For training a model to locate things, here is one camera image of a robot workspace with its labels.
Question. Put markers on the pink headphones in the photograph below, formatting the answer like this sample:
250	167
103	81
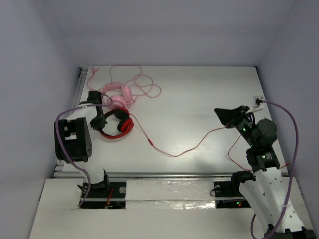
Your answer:
124	100

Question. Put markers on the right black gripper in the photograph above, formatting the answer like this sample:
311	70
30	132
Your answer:
230	117

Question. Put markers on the red black headphones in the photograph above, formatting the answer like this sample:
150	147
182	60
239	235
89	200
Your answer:
125	125

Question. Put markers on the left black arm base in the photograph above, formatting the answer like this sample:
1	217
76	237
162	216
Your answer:
115	198

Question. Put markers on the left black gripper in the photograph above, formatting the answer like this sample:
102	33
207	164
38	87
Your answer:
98	109

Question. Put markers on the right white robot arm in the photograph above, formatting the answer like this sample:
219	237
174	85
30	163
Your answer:
263	186

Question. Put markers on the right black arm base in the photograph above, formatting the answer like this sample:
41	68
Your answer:
227	192

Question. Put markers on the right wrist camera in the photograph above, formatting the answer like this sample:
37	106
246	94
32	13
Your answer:
258	102

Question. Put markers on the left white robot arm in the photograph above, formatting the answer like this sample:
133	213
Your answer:
73	143

